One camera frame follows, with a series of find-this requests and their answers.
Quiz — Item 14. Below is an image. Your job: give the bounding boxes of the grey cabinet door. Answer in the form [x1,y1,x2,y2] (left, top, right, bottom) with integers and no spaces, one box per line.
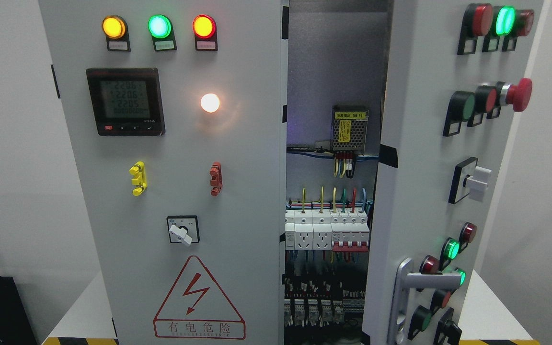
[362,0,545,345]
[39,0,288,345]

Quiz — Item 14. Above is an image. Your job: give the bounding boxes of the metal mesh power supply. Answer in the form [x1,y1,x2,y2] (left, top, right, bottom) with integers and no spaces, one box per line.
[330,105,369,155]

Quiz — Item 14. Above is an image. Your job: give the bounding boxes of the white glowing indicator light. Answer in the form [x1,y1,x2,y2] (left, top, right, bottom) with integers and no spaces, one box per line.
[201,92,221,114]

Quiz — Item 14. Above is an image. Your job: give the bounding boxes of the black relay row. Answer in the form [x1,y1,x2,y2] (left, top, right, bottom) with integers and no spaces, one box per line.
[283,271,367,327]

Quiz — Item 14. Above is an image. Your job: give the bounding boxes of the red electric hazard warning sticker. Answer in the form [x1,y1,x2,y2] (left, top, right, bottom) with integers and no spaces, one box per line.
[153,255,246,339]

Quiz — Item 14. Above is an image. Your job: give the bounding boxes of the red indicator light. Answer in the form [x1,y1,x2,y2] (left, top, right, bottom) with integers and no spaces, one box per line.
[192,14,218,52]

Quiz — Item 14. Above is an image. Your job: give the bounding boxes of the black digital power meter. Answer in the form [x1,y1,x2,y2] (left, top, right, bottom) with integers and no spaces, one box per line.
[86,68,166,136]

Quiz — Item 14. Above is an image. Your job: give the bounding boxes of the green indicator light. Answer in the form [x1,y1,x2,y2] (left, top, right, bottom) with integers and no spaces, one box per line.
[147,14,177,52]

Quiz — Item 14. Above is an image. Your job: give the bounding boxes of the yellow indicator light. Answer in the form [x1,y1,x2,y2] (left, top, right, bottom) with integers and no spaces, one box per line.
[102,15,131,52]

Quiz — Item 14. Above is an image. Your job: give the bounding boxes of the red emergency stop button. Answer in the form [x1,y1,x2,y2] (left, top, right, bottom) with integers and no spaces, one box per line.
[495,77,533,112]

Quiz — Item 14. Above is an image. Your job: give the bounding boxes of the white DIN rail sockets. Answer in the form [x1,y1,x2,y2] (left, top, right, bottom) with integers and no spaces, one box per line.
[285,209,333,250]

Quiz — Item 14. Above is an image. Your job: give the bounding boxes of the red handle circuit breaker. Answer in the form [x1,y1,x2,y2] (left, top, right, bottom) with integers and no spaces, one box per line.
[331,212,370,253]

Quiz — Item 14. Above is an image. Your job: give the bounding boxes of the silver door handle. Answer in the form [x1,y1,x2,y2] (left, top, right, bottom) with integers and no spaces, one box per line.
[386,258,461,345]

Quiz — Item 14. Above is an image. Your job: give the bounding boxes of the white selector switch right door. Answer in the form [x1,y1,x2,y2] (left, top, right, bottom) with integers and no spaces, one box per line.
[448,157,492,205]

